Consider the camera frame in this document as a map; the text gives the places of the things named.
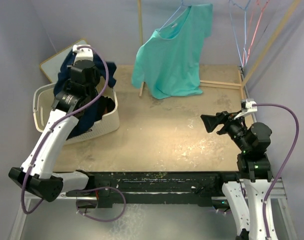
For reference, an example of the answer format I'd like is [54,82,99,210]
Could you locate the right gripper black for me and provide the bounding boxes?
[201,108,251,152]

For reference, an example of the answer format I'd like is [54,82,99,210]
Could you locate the blue wire hanger navy shirt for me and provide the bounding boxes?
[228,0,252,67]

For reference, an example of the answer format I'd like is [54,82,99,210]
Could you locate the navy blue t shirt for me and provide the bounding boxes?
[53,51,117,139]

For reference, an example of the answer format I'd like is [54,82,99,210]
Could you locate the pink wire hanger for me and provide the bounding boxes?
[243,0,271,56]

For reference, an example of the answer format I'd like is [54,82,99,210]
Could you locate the black printed t shirt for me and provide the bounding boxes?
[95,96,116,121]

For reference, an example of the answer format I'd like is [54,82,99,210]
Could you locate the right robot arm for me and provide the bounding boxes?
[201,111,278,240]

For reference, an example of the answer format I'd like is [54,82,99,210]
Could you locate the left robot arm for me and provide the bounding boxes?
[8,60,100,202]

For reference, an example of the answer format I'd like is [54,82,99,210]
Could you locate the teal green t shirt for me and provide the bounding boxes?
[131,3,214,100]

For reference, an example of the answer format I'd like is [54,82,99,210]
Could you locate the cream plastic laundry basket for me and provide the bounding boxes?
[32,83,120,145]

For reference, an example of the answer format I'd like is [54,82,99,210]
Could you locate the wooden clothes rack frame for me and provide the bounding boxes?
[137,0,303,100]

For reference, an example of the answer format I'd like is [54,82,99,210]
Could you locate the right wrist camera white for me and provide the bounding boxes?
[234,98,258,120]

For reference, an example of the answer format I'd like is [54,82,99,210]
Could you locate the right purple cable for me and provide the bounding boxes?
[255,103,300,240]

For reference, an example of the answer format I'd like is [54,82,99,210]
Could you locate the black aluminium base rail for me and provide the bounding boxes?
[56,170,242,208]

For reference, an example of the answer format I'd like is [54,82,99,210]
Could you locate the blue wire hanger teal shirt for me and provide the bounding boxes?
[157,0,190,32]

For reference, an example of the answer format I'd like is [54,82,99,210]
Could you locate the purple cable loop under rail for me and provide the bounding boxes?
[75,186,127,222]

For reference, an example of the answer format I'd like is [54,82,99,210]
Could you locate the small whiteboard wooden frame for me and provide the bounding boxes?
[39,38,88,83]

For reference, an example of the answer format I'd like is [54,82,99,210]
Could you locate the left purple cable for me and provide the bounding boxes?
[20,45,110,216]

